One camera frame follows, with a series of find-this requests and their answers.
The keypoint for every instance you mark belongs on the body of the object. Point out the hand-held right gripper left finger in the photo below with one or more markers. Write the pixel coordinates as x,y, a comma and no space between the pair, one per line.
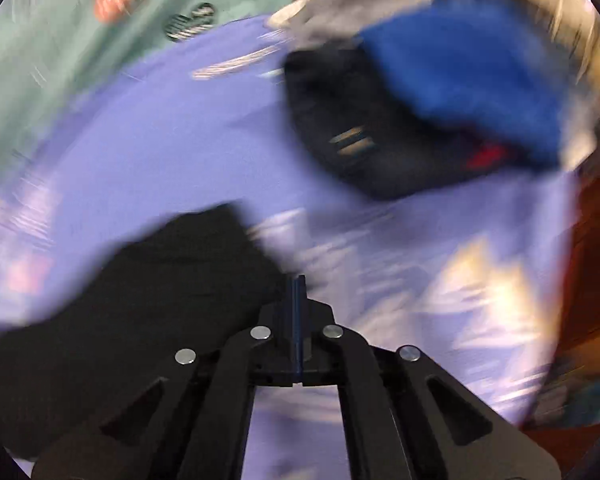
280,330

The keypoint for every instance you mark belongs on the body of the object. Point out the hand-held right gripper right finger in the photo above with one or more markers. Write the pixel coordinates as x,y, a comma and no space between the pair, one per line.
315,330

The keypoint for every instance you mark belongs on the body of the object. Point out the black pants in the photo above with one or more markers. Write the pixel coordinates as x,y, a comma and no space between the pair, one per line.
130,300

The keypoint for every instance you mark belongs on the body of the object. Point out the purple printed blanket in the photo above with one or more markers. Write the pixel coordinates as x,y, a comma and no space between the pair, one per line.
205,160

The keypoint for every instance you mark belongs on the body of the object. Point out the dark navy cloth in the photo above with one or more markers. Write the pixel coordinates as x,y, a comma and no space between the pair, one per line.
340,110

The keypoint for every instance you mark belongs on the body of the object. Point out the blue cloth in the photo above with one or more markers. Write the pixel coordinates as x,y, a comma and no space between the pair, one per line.
470,75

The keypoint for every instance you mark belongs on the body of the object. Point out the green heart print pillow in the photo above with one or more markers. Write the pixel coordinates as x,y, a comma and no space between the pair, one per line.
55,60

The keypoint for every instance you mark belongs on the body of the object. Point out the wooden bed frame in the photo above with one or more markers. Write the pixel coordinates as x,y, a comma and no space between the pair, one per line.
592,285

